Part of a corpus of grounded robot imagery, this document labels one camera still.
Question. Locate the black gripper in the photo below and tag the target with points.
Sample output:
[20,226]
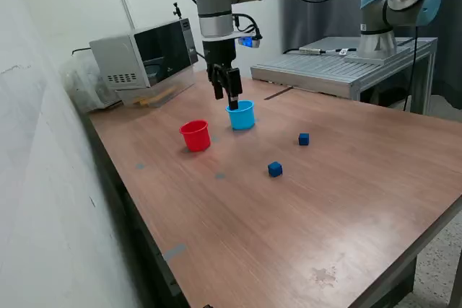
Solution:
[218,53]

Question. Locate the small blue cube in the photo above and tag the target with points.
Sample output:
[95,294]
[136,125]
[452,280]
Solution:
[304,139]
[275,169]

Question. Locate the aluminium robot base table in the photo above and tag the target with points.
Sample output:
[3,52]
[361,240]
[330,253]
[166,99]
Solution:
[314,70]

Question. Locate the blue plastic bin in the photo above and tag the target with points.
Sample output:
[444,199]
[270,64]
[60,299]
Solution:
[243,120]

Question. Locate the red plastic bin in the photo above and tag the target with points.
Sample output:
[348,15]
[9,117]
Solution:
[196,140]

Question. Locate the black tape strip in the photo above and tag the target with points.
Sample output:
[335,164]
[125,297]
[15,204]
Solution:
[278,93]

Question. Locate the wooden sticks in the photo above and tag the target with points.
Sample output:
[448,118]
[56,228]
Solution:
[151,99]

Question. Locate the silver microwave oven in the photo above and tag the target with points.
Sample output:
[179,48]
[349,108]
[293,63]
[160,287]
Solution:
[119,59]

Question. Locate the thin white rod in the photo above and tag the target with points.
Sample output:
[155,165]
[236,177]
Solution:
[128,14]

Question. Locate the clear plastic bag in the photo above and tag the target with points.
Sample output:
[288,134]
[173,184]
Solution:
[83,84]

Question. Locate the grey tape strip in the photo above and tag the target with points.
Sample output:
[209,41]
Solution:
[174,252]

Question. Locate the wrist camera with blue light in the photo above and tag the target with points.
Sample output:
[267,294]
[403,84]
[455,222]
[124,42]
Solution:
[249,42]

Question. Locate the small black camera mount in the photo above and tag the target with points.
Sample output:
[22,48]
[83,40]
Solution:
[177,10]

